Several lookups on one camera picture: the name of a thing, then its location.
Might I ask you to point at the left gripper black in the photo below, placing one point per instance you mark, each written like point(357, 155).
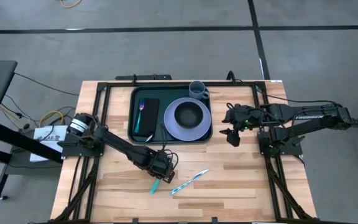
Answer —
point(163, 161)

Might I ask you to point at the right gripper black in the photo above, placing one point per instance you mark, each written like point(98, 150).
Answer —
point(245, 117)

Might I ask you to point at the dark grey bowl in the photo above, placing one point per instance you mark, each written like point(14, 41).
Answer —
point(188, 115)

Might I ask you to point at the lavender plate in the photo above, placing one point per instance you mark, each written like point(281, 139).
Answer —
point(172, 130)

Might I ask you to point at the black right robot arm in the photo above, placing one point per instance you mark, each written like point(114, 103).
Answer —
point(309, 119)

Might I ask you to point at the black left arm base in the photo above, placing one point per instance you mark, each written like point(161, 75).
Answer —
point(82, 149)

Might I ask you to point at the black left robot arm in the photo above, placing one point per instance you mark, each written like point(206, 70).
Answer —
point(120, 146)

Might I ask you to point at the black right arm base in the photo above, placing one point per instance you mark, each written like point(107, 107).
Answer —
point(286, 149)

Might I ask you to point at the dark green serving tray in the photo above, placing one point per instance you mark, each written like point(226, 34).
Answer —
point(169, 93)

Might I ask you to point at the grey ceramic mug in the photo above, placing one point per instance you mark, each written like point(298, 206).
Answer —
point(196, 92)

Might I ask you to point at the black cloth napkin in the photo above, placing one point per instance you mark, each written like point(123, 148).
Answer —
point(149, 118)

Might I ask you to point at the black power strip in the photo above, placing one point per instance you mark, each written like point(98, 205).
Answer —
point(143, 77)

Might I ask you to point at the white paper box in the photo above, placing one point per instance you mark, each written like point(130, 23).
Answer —
point(47, 140)

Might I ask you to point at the black table frame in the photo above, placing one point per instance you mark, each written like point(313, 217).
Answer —
point(101, 93)

